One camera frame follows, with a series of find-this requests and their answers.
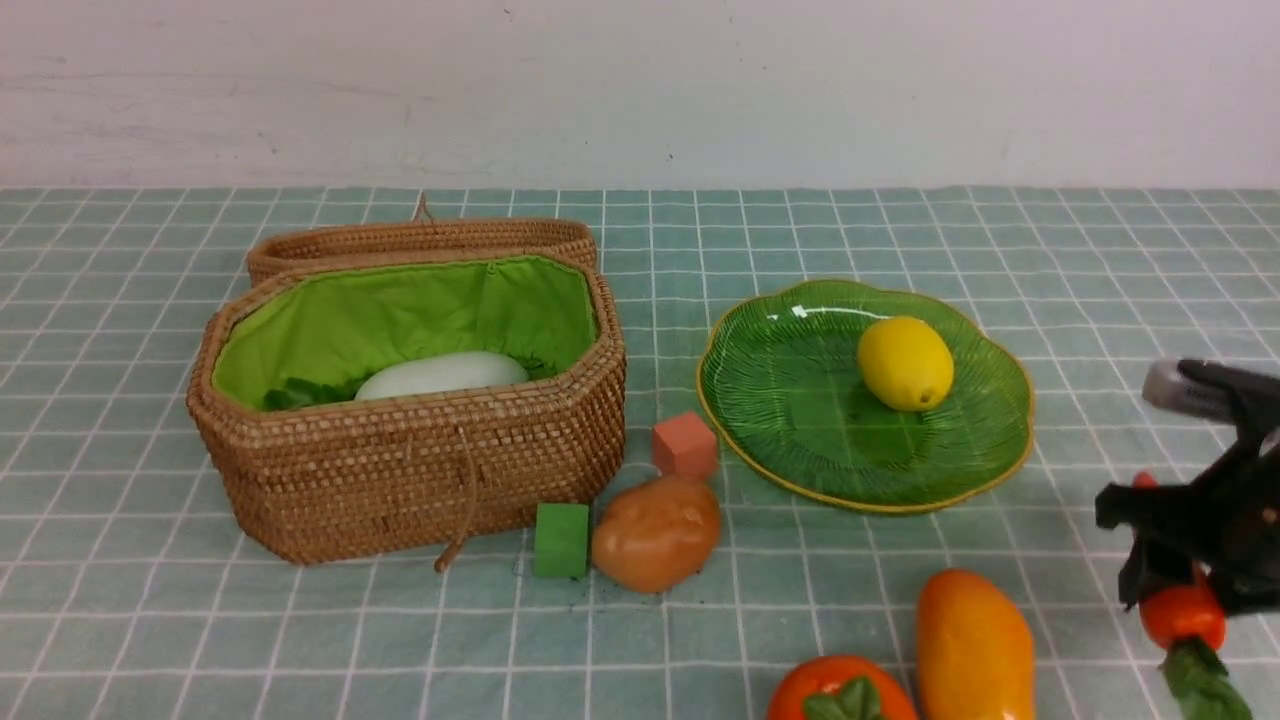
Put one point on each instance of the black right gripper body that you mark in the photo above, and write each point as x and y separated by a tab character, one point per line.
1243	559

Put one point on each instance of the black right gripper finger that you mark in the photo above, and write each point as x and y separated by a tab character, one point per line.
1158	564
1181	510

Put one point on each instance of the red orange plastic pepper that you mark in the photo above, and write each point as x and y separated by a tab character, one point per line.
1190	627

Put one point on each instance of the orange yellow plastic mango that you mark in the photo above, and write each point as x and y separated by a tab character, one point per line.
975	654

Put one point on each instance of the yellow plastic lemon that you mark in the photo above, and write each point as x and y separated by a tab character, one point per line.
906	364

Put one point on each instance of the orange plastic persimmon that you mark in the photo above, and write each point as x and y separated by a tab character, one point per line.
840	687

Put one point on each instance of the brown plastic potato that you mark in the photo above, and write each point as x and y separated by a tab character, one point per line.
658	534

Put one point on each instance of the white plastic radish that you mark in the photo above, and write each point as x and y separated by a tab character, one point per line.
443	373

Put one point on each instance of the green glass leaf plate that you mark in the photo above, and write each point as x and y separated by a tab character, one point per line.
780	384

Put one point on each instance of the pink foam cube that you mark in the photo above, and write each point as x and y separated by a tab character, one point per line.
684	445

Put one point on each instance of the green foam cube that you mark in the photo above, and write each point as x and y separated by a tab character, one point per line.
561	546

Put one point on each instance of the woven wicker basket green lining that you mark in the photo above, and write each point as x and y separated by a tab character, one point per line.
315	475

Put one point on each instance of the woven wicker basket lid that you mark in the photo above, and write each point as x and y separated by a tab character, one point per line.
288	251

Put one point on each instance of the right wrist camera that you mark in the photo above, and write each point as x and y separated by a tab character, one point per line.
1223	394

